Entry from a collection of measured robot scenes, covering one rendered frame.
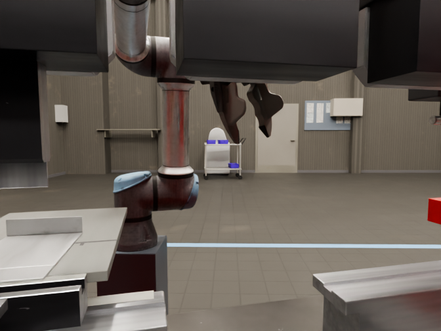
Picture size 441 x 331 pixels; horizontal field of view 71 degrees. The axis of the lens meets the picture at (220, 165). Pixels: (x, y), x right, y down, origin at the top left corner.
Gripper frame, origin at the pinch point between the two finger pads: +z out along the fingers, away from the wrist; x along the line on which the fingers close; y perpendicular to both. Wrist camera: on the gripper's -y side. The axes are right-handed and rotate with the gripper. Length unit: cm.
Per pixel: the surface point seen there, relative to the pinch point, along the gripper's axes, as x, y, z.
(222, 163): 430, -743, 55
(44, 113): -29.2, 13.9, -4.5
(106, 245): -25.9, 5.0, 9.0
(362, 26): 1.3, 21.6, -8.1
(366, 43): 1.0, 21.9, -6.2
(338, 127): 794, -610, 24
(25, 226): -33.3, -2.8, 5.3
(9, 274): -34.6, 8.9, 7.8
